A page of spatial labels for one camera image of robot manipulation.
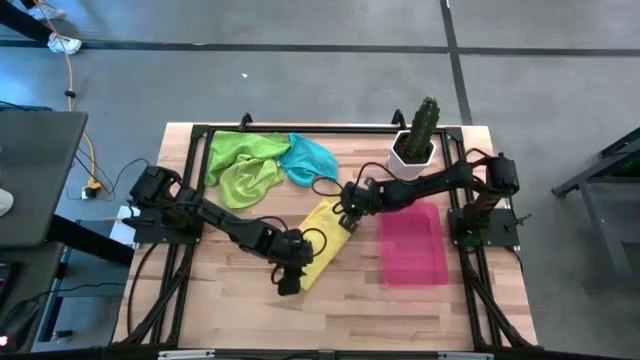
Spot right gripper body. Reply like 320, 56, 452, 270
342, 178, 382, 217

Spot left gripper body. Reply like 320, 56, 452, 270
269, 228, 315, 271

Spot yellow microfiber towel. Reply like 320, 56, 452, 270
294, 196, 353, 292

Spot teal microfiber towel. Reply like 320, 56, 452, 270
276, 132, 340, 189

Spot green microfiber towel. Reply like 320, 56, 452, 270
204, 130, 292, 210

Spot pink translucent plastic basket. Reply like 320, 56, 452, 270
379, 201, 450, 287

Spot white hexagonal plant pot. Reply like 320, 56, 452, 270
388, 129, 437, 180

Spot green cactus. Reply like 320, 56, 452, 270
403, 96, 441, 160

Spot large white paper sheet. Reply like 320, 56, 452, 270
108, 219, 137, 247

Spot black desk crossbar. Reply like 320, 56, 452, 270
47, 214, 136, 267

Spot black metal cart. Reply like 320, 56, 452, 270
551, 127, 640, 292

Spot grey desk top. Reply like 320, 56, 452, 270
0, 110, 89, 249

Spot black device with light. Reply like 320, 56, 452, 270
0, 298, 41, 354

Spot person's white shoe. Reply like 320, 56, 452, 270
47, 33, 83, 55
27, 3, 67, 21

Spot person's leg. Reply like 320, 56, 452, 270
0, 0, 55, 44

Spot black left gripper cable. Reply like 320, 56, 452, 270
227, 214, 329, 286

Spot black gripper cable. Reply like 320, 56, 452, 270
227, 214, 329, 286
310, 160, 397, 199

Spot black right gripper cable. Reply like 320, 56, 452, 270
310, 160, 397, 199

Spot black metal table frame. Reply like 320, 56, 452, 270
112, 112, 539, 351

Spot silver table bracket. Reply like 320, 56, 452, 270
158, 349, 216, 360
438, 351, 495, 360

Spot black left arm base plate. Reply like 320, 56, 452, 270
133, 204, 207, 245

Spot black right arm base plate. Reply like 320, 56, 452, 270
447, 207, 521, 247

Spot orange extension cable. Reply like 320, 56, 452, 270
34, 0, 101, 194

